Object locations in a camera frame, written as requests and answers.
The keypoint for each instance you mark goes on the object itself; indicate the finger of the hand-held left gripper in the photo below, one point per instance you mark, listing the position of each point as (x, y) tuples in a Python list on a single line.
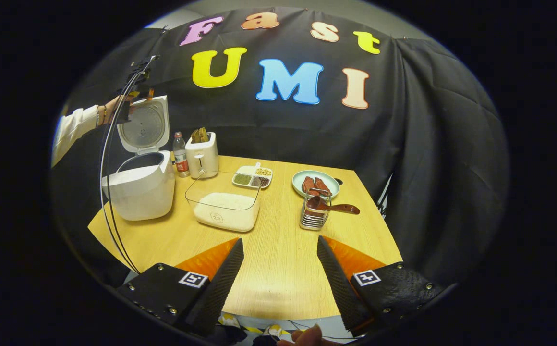
[(134, 94), (150, 94)]

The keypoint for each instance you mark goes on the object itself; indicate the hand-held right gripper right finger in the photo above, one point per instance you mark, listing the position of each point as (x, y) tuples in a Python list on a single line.
[(341, 298)]

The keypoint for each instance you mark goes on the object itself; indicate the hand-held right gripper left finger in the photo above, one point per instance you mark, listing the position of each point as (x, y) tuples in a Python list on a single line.
[(218, 298)]

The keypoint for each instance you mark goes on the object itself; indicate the clear rice container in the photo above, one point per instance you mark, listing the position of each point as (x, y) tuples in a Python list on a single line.
[(225, 211)]

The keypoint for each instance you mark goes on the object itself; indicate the brown wooden spoon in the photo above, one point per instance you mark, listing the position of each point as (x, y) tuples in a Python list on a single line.
[(336, 208)]

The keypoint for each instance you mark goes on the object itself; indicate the white rice cooker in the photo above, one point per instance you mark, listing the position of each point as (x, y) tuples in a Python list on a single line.
[(141, 192)]

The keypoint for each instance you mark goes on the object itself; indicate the brown bread slice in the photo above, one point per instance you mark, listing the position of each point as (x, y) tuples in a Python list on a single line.
[(195, 137), (203, 134)]

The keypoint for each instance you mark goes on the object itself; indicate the clear plastic bottle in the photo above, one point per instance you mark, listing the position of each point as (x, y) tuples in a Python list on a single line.
[(181, 158)]

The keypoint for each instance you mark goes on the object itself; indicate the white toaster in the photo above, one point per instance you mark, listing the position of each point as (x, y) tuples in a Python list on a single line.
[(202, 161)]

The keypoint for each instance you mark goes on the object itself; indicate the red meat slice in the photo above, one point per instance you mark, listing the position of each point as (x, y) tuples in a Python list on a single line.
[(322, 186), (308, 185)]

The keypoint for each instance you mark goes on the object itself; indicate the pale green plate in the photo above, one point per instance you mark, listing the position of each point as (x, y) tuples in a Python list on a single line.
[(297, 180)]

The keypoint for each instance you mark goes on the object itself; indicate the white divided grain dish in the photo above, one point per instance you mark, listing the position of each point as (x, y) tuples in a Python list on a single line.
[(252, 177)]

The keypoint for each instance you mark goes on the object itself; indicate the black backdrop cloth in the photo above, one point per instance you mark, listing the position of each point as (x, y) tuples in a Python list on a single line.
[(427, 144)]

